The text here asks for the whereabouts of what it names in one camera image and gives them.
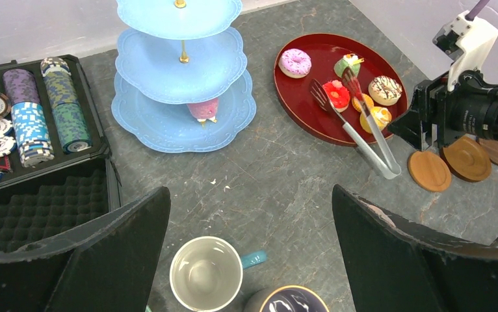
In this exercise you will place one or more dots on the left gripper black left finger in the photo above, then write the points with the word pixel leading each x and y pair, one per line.
pixel 106 264

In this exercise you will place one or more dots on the medium brown wooden coaster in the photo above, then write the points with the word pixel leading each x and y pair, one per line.
pixel 467 160

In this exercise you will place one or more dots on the yellow mousse cake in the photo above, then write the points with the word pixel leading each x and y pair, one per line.
pixel 381 115

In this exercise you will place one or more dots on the blue three-tier cake stand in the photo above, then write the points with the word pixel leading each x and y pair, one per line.
pixel 174 53

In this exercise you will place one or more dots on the tan wooden coaster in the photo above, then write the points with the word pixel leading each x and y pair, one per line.
pixel 429 171

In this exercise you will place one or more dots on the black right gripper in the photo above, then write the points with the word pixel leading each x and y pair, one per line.
pixel 439 116

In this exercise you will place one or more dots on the rose gold marble mug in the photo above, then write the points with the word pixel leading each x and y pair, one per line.
pixel 286 298

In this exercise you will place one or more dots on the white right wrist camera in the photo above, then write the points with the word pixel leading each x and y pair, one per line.
pixel 467 42

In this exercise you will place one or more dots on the red frosted donut cake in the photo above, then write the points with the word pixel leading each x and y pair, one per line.
pixel 338 94

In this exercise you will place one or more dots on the round red serving tray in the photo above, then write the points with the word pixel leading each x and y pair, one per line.
pixel 324 52

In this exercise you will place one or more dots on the green mousse cake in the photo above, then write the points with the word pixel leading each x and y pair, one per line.
pixel 352 61

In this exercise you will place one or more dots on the white chocolate drizzled donut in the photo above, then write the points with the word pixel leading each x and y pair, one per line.
pixel 385 90

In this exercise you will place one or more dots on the pink mousse cake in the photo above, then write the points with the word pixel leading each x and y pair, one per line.
pixel 204 111

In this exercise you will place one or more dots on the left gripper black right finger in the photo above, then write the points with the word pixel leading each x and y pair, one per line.
pixel 394 264

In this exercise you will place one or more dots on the purple sprinkled donut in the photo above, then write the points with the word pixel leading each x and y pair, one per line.
pixel 295 63

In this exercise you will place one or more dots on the black poker chip case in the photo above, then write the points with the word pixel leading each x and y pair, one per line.
pixel 51 197

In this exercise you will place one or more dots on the white mug blue handle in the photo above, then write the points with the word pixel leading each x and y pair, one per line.
pixel 206 273

